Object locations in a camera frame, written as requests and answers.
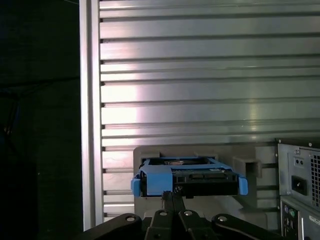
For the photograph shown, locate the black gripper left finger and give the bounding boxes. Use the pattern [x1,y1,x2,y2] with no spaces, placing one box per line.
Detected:
[83,191,176,240]

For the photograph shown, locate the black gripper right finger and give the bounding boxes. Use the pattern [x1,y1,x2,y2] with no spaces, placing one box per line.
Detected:
[173,191,285,240]

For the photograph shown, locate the hard disk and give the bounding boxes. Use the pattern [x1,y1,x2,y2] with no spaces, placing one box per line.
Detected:
[130,156,249,200]

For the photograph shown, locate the grey parts rack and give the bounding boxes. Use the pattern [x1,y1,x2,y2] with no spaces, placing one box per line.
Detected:
[133,145,279,232]

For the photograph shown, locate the black open PC case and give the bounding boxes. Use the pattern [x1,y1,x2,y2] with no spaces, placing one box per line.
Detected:
[274,136,320,240]

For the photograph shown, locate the grey power supply unit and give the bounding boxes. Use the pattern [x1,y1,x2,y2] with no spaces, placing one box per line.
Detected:
[286,146,320,201]

